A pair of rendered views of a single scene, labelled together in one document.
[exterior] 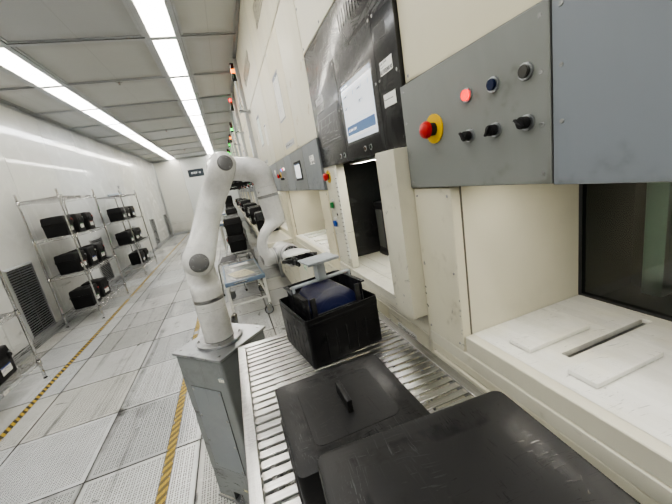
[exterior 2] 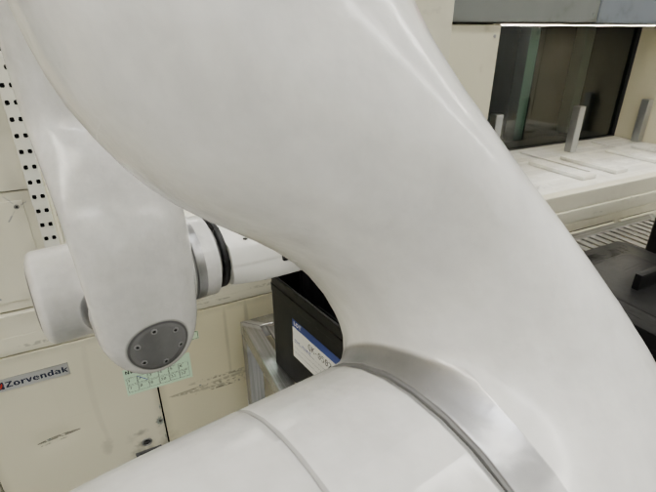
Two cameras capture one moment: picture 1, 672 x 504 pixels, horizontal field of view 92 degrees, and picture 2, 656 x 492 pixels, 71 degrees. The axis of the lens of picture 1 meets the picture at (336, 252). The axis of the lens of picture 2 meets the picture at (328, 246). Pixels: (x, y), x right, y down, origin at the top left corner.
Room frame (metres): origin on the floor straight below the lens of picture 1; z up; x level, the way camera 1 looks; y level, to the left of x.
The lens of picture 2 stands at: (1.32, 0.64, 1.27)
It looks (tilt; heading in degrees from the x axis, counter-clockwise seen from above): 25 degrees down; 260
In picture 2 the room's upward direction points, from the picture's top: straight up
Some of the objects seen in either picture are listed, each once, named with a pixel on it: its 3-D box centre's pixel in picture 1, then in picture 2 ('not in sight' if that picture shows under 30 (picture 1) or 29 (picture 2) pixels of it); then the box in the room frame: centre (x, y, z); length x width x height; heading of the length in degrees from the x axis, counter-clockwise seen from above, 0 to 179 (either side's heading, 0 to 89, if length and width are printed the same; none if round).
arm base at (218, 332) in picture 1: (214, 319); not in sight; (1.29, 0.56, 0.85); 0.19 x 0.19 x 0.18
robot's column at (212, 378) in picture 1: (241, 412); not in sight; (1.29, 0.56, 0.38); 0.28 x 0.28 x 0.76; 61
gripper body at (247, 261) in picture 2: (295, 255); (251, 242); (1.32, 0.17, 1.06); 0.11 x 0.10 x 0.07; 26
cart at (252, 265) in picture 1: (247, 286); not in sight; (3.70, 1.12, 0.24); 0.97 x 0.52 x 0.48; 19
